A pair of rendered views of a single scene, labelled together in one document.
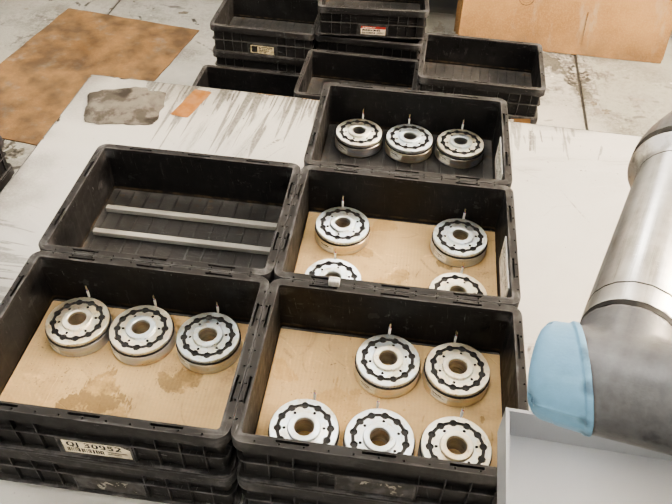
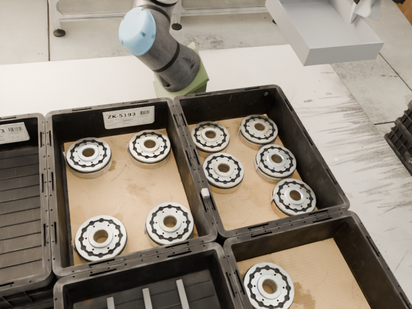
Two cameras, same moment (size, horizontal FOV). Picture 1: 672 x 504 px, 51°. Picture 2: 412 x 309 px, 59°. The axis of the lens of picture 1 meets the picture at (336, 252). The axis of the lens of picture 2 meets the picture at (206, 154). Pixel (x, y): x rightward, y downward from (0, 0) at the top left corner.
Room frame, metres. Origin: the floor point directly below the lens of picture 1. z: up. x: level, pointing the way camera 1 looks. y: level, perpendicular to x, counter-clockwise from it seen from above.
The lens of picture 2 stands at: (0.99, 0.34, 1.56)
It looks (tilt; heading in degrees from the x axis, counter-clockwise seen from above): 51 degrees down; 239
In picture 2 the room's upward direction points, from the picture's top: 10 degrees clockwise
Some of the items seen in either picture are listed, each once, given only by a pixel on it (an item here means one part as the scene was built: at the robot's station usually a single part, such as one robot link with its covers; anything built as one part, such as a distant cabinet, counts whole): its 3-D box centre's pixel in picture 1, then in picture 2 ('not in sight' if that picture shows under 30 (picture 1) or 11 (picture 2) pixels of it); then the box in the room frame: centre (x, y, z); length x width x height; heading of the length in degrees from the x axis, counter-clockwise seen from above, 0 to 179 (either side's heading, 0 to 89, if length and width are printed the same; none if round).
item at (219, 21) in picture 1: (271, 51); not in sight; (2.60, 0.29, 0.31); 0.40 x 0.30 x 0.34; 83
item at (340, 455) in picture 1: (387, 372); (253, 150); (0.62, -0.08, 0.92); 0.40 x 0.30 x 0.02; 84
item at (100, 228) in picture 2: (342, 223); (100, 236); (0.99, -0.01, 0.86); 0.05 x 0.05 x 0.01
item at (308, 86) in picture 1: (356, 118); not in sight; (2.15, -0.05, 0.31); 0.40 x 0.30 x 0.34; 83
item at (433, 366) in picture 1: (457, 368); (209, 135); (0.67, -0.20, 0.86); 0.10 x 0.10 x 0.01
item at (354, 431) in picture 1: (379, 439); (276, 160); (0.54, -0.07, 0.86); 0.10 x 0.10 x 0.01
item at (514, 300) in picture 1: (400, 232); (124, 172); (0.91, -0.11, 0.92); 0.40 x 0.30 x 0.02; 84
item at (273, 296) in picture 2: (207, 335); (269, 286); (0.71, 0.20, 0.86); 0.05 x 0.05 x 0.01
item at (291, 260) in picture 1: (398, 253); (125, 185); (0.91, -0.11, 0.87); 0.40 x 0.30 x 0.11; 84
